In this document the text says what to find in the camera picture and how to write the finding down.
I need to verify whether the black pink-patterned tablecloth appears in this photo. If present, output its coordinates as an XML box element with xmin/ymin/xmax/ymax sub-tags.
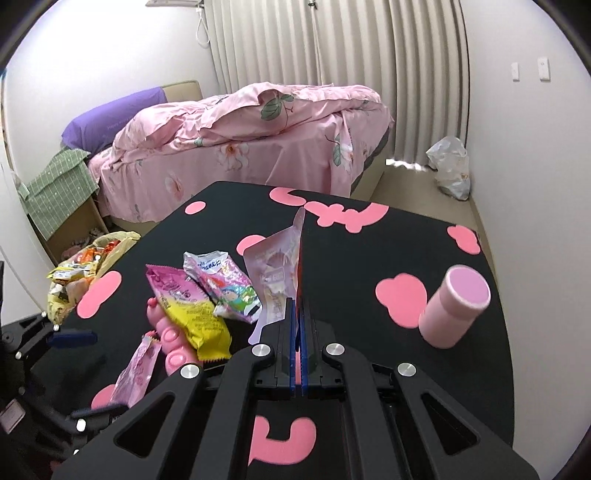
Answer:
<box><xmin>46</xmin><ymin>181</ymin><xmax>514</xmax><ymax>480</ymax></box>

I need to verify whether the white hanging cord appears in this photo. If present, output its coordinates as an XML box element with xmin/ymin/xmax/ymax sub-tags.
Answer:
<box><xmin>196</xmin><ymin>6</ymin><xmax>211</xmax><ymax>47</ymax></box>

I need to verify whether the purple pillow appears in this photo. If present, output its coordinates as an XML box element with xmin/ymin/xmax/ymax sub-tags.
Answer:
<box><xmin>61</xmin><ymin>88</ymin><xmax>168</xmax><ymax>153</ymax></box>

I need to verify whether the translucent pink pouch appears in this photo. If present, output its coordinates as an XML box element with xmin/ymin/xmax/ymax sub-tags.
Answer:
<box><xmin>242</xmin><ymin>206</ymin><xmax>306</xmax><ymax>346</ymax></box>

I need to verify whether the yellow bag of snacks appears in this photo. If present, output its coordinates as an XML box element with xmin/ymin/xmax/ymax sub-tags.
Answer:
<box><xmin>46</xmin><ymin>231</ymin><xmax>141</xmax><ymax>326</ymax></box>

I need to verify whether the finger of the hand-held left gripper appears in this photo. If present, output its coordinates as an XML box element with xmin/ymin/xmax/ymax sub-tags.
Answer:
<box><xmin>55</xmin><ymin>399</ymin><xmax>132</xmax><ymax>437</ymax></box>
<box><xmin>48</xmin><ymin>329</ymin><xmax>99</xmax><ymax>350</ymax></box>

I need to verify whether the bed with pink floral duvet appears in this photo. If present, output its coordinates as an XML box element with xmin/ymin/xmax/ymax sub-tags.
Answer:
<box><xmin>88</xmin><ymin>83</ymin><xmax>395</xmax><ymax>223</ymax></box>

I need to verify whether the beige headboard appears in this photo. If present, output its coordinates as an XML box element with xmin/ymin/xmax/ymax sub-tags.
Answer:
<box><xmin>159</xmin><ymin>80</ymin><xmax>204</xmax><ymax>104</ymax></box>

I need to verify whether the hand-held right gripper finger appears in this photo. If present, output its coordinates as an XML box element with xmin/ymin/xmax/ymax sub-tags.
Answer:
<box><xmin>51</xmin><ymin>298</ymin><xmax>299</xmax><ymax>480</ymax></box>
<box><xmin>299</xmin><ymin>299</ymin><xmax>541</xmax><ymax>480</ymax></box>

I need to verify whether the pale pink small packet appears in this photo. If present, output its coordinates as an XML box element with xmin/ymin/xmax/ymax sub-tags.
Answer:
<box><xmin>112</xmin><ymin>332</ymin><xmax>162</xmax><ymax>409</ymax></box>

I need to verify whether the pink plastic caterpillar toy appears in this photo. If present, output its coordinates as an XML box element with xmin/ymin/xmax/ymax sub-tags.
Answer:
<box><xmin>145</xmin><ymin>295</ymin><xmax>204</xmax><ymax>376</ymax></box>

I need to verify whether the green checked cloth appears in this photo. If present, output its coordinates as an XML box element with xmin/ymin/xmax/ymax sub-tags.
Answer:
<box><xmin>18</xmin><ymin>148</ymin><xmax>100</xmax><ymax>241</ymax></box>

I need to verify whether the cream pleated curtain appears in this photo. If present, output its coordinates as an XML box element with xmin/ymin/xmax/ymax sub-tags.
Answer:
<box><xmin>203</xmin><ymin>0</ymin><xmax>469</xmax><ymax>169</ymax></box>

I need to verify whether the silver colourful snack packet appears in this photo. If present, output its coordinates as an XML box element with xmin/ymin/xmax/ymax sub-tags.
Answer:
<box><xmin>183</xmin><ymin>250</ymin><xmax>262</xmax><ymax>324</ymax></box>

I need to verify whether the pink cylindrical container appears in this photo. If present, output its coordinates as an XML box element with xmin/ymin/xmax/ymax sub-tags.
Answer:
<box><xmin>419</xmin><ymin>265</ymin><xmax>491</xmax><ymax>349</ymax></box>

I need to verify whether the white plastic bag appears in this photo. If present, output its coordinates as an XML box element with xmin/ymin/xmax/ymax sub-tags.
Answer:
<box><xmin>426</xmin><ymin>136</ymin><xmax>472</xmax><ymax>201</ymax></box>

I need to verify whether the pink yellow snack packet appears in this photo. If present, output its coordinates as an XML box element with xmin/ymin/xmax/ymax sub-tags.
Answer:
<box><xmin>145</xmin><ymin>264</ymin><xmax>232</xmax><ymax>363</ymax></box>

